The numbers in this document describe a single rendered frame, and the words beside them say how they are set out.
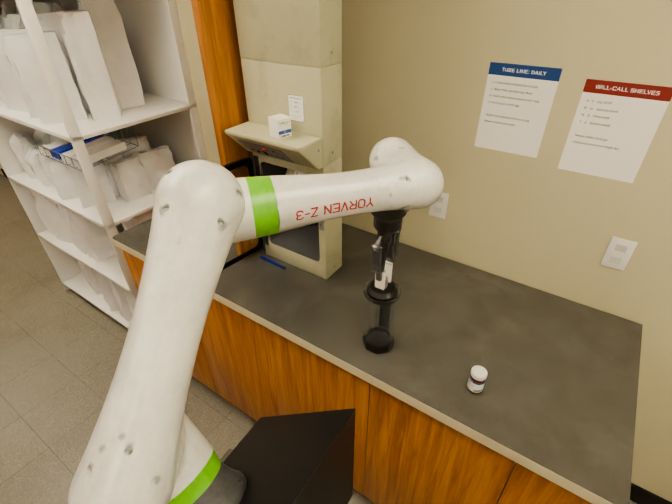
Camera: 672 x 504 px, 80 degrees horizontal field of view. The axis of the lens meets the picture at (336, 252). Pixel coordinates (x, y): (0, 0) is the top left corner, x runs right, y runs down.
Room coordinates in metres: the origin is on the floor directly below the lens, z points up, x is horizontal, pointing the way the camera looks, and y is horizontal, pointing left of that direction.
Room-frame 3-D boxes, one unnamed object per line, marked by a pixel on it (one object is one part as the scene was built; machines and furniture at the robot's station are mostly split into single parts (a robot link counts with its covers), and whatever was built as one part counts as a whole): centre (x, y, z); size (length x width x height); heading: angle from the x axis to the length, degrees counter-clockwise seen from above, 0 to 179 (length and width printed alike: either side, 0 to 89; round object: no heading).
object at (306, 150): (1.28, 0.20, 1.46); 0.32 x 0.11 x 0.10; 55
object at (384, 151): (0.90, -0.14, 1.55); 0.13 x 0.11 x 0.14; 17
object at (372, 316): (0.91, -0.14, 1.06); 0.11 x 0.11 x 0.21
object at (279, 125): (1.26, 0.17, 1.54); 0.05 x 0.05 x 0.06; 42
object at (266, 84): (1.43, 0.10, 1.33); 0.32 x 0.25 x 0.77; 55
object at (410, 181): (0.75, -0.05, 1.56); 0.36 x 0.11 x 0.11; 107
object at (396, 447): (1.28, -0.01, 0.45); 2.05 x 0.67 x 0.90; 55
